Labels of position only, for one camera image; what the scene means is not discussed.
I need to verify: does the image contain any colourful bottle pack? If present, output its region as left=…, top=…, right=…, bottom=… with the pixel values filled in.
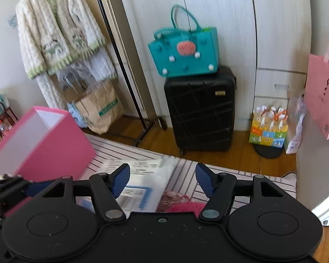
left=249, top=105, right=289, bottom=149

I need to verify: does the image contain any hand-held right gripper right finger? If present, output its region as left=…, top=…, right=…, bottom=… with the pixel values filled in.
left=195, top=162, right=286, bottom=222

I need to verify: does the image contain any blue white plastic packet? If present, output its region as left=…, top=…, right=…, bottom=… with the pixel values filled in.
left=116, top=156, right=179, bottom=213

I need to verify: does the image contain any pink storage box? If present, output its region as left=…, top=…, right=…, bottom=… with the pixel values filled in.
left=0, top=106, right=96, bottom=217

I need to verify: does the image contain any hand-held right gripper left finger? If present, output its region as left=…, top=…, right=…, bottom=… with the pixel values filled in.
left=41, top=163, right=131, bottom=222

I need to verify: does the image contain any pink fuzzy cloth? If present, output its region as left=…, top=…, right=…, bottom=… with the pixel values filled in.
left=164, top=201, right=206, bottom=213

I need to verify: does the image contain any black suitcase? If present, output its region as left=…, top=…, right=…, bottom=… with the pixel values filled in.
left=164, top=66, right=238, bottom=157

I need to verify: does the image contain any brown paper bag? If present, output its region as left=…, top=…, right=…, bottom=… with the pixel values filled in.
left=75, top=81, right=127, bottom=135

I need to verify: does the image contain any white printed plastic sheet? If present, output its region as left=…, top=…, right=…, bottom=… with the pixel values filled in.
left=99, top=157, right=165, bottom=177

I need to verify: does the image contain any clear plastic bag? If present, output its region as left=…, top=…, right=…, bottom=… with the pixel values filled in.
left=57, top=63, right=99, bottom=99

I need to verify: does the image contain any pile of small packets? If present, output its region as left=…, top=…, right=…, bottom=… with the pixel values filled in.
left=0, top=92, right=19, bottom=154

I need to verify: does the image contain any light blue tissue pack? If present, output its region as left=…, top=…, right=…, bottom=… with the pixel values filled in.
left=66, top=101, right=89, bottom=129

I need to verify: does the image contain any black round stand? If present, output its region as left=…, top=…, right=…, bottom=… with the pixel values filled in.
left=253, top=142, right=287, bottom=159

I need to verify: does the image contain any white wardrobe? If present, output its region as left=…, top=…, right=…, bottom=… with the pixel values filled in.
left=115, top=0, right=313, bottom=116

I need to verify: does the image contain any floral patterned cloth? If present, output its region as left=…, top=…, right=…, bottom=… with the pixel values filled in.
left=157, top=190, right=193, bottom=213

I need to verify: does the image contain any black clothes rack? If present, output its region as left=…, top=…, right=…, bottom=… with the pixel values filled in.
left=92, top=0, right=168, bottom=147

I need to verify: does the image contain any pink paper bag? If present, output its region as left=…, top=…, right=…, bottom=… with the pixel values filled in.
left=304, top=53, right=329, bottom=140

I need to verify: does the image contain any cream green knit cardigan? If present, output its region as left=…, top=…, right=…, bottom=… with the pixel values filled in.
left=16, top=0, right=107, bottom=80

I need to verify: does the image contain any teal felt handbag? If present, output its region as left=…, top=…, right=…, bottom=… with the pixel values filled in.
left=148, top=5, right=219, bottom=78

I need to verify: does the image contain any white plastic bag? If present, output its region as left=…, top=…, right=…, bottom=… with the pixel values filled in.
left=284, top=89, right=308, bottom=155

